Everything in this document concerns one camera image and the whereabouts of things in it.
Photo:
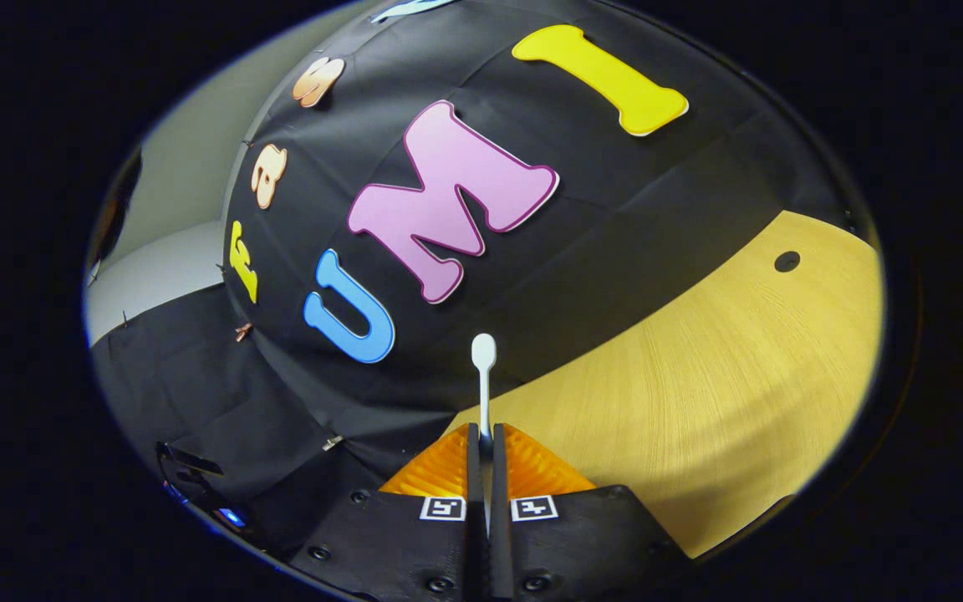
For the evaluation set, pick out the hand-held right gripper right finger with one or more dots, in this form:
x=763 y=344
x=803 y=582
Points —
x=500 y=502

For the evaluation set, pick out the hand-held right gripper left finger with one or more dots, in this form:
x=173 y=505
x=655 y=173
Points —
x=473 y=502

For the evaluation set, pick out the white and blue toothbrush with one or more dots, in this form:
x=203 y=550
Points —
x=483 y=355

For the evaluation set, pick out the wooden desktop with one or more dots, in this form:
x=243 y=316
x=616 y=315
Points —
x=741 y=376

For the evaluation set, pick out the silver cloth clip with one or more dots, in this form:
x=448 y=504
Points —
x=333 y=441

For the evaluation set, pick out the black device with blue light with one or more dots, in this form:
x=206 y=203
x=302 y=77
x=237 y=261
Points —
x=197 y=461

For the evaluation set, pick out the copper cloth clip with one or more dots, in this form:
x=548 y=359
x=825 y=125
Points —
x=243 y=332

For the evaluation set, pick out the black backdrop cloth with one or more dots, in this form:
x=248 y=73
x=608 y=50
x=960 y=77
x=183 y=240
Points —
x=615 y=209

